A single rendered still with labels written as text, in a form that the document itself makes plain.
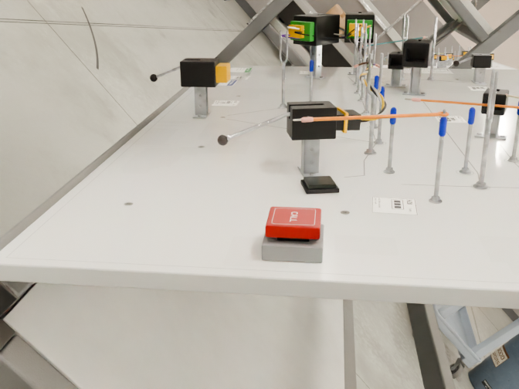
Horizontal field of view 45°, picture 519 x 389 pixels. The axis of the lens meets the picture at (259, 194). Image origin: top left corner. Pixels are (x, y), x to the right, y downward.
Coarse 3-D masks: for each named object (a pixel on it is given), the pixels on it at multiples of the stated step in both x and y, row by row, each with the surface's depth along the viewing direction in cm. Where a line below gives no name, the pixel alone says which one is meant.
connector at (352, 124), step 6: (342, 114) 78; (348, 114) 78; (354, 114) 78; (360, 114) 79; (342, 120) 78; (348, 120) 78; (354, 120) 79; (360, 120) 79; (342, 126) 78; (348, 126) 79; (354, 126) 79
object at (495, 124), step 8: (488, 88) 97; (496, 96) 93; (504, 96) 93; (504, 104) 93; (496, 112) 94; (504, 112) 94; (496, 120) 97; (496, 128) 98; (480, 136) 97; (496, 136) 96; (504, 136) 97
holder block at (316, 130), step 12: (288, 108) 79; (300, 108) 76; (312, 108) 77; (324, 108) 77; (336, 108) 77; (288, 120) 80; (336, 120) 77; (288, 132) 80; (300, 132) 77; (312, 132) 78; (324, 132) 78
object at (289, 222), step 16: (272, 208) 60; (288, 208) 60; (304, 208) 60; (320, 208) 61; (272, 224) 57; (288, 224) 57; (304, 224) 57; (320, 224) 57; (288, 240) 58; (304, 240) 58
